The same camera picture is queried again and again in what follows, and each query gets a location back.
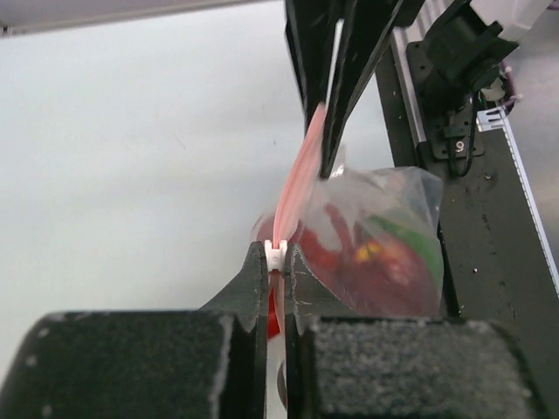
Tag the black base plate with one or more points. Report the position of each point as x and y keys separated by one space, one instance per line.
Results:
x=495 y=266

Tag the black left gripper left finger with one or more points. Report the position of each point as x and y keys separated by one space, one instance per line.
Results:
x=203 y=363

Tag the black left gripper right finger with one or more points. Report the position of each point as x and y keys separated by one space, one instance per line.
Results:
x=342 y=365

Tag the clear zip top bag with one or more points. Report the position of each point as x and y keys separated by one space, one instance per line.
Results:
x=410 y=196

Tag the white slotted cable duct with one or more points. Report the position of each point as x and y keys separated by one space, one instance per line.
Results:
x=496 y=119

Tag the aluminium frame rail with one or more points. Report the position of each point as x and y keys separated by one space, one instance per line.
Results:
x=400 y=39

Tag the red toy lobster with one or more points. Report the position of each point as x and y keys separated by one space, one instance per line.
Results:
x=374 y=276

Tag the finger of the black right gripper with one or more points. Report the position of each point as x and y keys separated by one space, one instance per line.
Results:
x=366 y=25
x=310 y=32

